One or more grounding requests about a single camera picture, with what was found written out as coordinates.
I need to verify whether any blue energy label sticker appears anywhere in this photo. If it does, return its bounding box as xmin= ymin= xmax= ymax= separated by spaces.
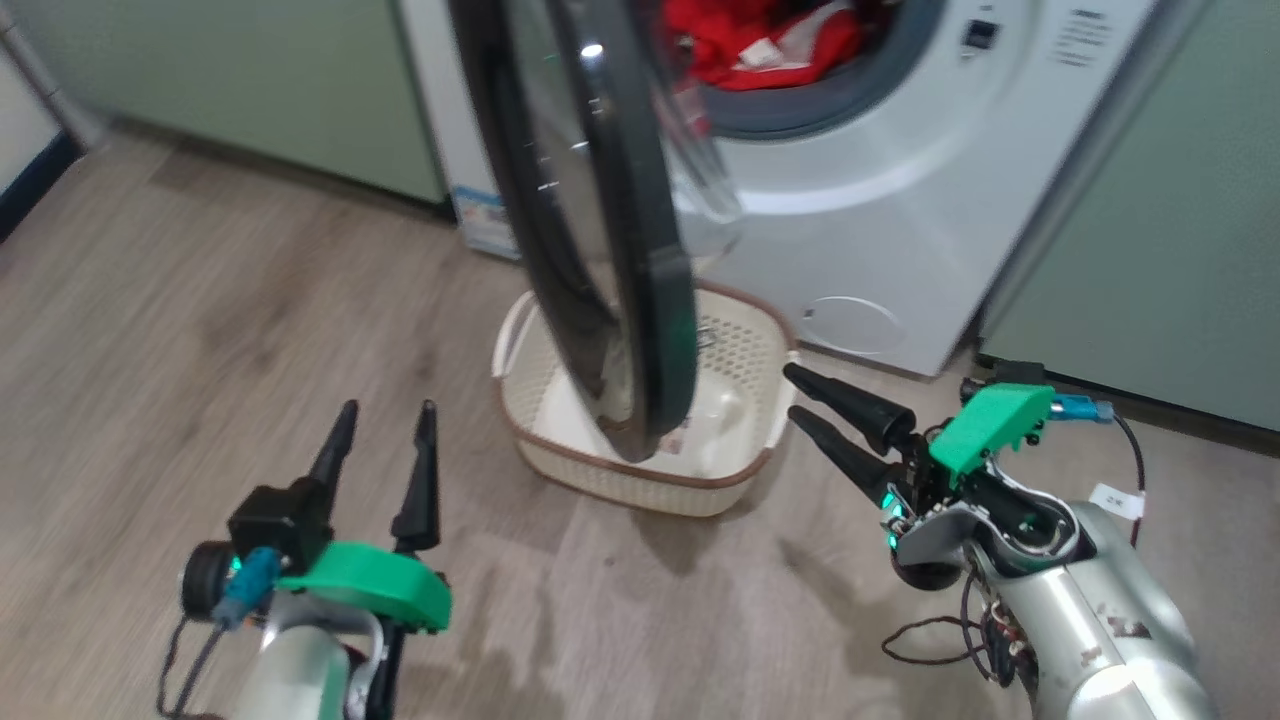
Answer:
xmin=450 ymin=185 xmax=521 ymax=261

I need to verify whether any grey rubber door gasket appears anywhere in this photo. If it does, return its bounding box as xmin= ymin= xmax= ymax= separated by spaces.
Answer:
xmin=698 ymin=0 xmax=948 ymax=141

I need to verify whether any black right camera cable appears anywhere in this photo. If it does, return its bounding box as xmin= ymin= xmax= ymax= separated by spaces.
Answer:
xmin=1108 ymin=410 xmax=1148 ymax=549

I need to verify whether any cream plastic laundry basket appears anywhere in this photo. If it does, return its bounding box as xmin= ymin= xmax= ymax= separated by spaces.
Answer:
xmin=492 ymin=283 xmax=802 ymax=518

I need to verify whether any printed warning text label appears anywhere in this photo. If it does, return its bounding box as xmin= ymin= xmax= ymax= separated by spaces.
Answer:
xmin=1050 ymin=8 xmax=1114 ymax=70

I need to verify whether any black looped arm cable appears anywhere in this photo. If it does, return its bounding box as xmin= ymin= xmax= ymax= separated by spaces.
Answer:
xmin=880 ymin=568 xmax=1021 ymax=691

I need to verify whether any black washing machine door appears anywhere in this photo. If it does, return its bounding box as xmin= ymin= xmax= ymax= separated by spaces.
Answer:
xmin=447 ymin=0 xmax=746 ymax=464

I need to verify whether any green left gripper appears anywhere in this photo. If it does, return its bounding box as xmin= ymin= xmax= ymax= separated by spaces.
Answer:
xmin=181 ymin=400 xmax=454 ymax=720

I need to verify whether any round filter cover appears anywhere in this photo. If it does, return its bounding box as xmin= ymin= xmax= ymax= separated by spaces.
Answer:
xmin=803 ymin=294 xmax=907 ymax=357

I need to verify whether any blue camera connector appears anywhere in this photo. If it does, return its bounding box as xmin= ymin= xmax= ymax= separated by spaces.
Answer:
xmin=212 ymin=546 xmax=284 ymax=631
xmin=1045 ymin=394 xmax=1116 ymax=425

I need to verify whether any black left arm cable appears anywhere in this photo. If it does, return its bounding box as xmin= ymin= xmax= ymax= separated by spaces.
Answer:
xmin=154 ymin=612 xmax=229 ymax=720

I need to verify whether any dark baseboard strip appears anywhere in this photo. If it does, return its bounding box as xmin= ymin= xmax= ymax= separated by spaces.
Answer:
xmin=0 ymin=132 xmax=83 ymax=243

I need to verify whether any red sports garment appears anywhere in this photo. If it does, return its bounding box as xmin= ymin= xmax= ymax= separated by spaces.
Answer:
xmin=662 ymin=0 xmax=866 ymax=93

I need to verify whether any blue left camera connector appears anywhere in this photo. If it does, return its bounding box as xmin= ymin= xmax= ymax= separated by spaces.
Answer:
xmin=212 ymin=546 xmax=284 ymax=631

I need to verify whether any blue right camera connector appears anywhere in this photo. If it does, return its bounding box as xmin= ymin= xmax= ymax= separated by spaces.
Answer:
xmin=1045 ymin=394 xmax=1116 ymax=425

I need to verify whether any pale green cabinet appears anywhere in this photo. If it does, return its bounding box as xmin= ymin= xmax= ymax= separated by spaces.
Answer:
xmin=0 ymin=0 xmax=448 ymax=204
xmin=978 ymin=0 xmax=1280 ymax=433

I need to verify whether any white cable tag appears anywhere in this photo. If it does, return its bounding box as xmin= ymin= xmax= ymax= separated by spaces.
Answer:
xmin=1088 ymin=483 xmax=1146 ymax=521

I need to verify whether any white front-load washing machine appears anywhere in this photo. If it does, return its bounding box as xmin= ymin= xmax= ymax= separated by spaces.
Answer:
xmin=400 ymin=0 xmax=1191 ymax=379

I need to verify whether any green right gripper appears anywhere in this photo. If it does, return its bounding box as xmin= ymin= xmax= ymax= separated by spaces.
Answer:
xmin=782 ymin=362 xmax=1083 ymax=593

